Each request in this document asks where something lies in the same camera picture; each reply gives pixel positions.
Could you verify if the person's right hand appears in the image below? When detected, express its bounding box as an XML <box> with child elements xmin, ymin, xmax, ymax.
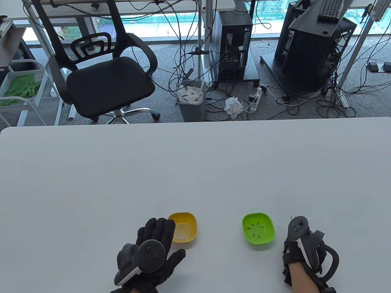
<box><xmin>282</xmin><ymin>240</ymin><xmax>306</xmax><ymax>287</ymax></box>

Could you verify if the person's left hand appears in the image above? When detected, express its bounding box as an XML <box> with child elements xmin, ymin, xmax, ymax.
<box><xmin>110</xmin><ymin>217</ymin><xmax>186</xmax><ymax>293</ymax></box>

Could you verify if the black white controller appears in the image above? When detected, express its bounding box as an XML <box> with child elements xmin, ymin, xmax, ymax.
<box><xmin>287</xmin><ymin>215</ymin><xmax>340</xmax><ymax>280</ymax></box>
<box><xmin>114</xmin><ymin>240</ymin><xmax>166</xmax><ymax>286</ymax></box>

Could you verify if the yellow small dish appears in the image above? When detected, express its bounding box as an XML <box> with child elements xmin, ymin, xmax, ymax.
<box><xmin>168</xmin><ymin>212</ymin><xmax>198</xmax><ymax>243</ymax></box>

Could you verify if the green small dish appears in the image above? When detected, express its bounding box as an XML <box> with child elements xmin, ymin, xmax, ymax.
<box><xmin>242</xmin><ymin>213</ymin><xmax>276</xmax><ymax>245</ymax></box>

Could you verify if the group of green mung beans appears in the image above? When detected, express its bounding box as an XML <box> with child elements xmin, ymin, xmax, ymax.
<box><xmin>247</xmin><ymin>223</ymin><xmax>265</xmax><ymax>238</ymax></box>

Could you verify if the pile of white rice grains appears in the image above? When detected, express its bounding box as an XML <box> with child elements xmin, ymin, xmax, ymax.
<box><xmin>174</xmin><ymin>224</ymin><xmax>190</xmax><ymax>240</ymax></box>

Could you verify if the grey trash bin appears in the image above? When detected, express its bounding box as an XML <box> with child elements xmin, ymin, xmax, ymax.
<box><xmin>177</xmin><ymin>80</ymin><xmax>206</xmax><ymax>122</ymax></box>

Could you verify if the white trash bag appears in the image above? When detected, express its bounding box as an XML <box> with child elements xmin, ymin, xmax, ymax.
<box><xmin>178</xmin><ymin>85</ymin><xmax>204</xmax><ymax>105</ymax></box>

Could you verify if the crumpled white paper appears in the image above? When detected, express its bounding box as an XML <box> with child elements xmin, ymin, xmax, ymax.
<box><xmin>224</xmin><ymin>96</ymin><xmax>245</xmax><ymax>116</ymax></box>

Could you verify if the white power strip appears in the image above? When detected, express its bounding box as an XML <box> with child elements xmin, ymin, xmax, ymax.
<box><xmin>249</xmin><ymin>86</ymin><xmax>264</xmax><ymax>112</ymax></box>

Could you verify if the black mesh office chair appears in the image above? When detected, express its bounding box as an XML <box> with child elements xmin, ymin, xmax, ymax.
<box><xmin>31</xmin><ymin>0</ymin><xmax>161</xmax><ymax>125</ymax></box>

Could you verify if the white metal trolley cart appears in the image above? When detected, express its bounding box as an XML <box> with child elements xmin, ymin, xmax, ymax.
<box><xmin>0</xmin><ymin>59</ymin><xmax>64</xmax><ymax>127</ymax></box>

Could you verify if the black rolling platform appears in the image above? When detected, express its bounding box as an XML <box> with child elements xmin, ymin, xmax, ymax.
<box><xmin>213</xmin><ymin>50</ymin><xmax>261</xmax><ymax>89</ymax></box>

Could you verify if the black flat floor platform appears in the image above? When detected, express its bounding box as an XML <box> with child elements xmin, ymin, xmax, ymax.
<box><xmin>260</xmin><ymin>54</ymin><xmax>332</xmax><ymax>97</ymax></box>

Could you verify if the large black computer tower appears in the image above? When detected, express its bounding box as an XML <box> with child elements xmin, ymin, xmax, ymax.
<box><xmin>274</xmin><ymin>2</ymin><xmax>357</xmax><ymax>92</ymax></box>

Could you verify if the green cloth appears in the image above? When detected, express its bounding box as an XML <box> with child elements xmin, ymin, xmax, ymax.
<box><xmin>0</xmin><ymin>75</ymin><xmax>42</xmax><ymax>107</ymax></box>

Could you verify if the black tilted desk panel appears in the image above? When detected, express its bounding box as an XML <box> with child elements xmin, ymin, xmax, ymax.
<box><xmin>289</xmin><ymin>0</ymin><xmax>352</xmax><ymax>38</ymax></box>

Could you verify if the black keyboard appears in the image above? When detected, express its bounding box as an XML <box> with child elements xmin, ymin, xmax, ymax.
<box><xmin>317</xmin><ymin>0</ymin><xmax>345</xmax><ymax>22</ymax></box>

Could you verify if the tangle of black cables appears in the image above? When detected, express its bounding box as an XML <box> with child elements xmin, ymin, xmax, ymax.
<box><xmin>166</xmin><ymin>40</ymin><xmax>367</xmax><ymax>119</ymax></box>

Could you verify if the white desk post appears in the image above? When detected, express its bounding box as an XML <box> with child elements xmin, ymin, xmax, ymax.
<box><xmin>197</xmin><ymin>0</ymin><xmax>214</xmax><ymax>83</ymax></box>

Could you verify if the silver aluminium frame leg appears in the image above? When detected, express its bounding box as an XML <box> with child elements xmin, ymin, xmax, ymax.
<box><xmin>338</xmin><ymin>0</ymin><xmax>387</xmax><ymax>108</ymax></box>

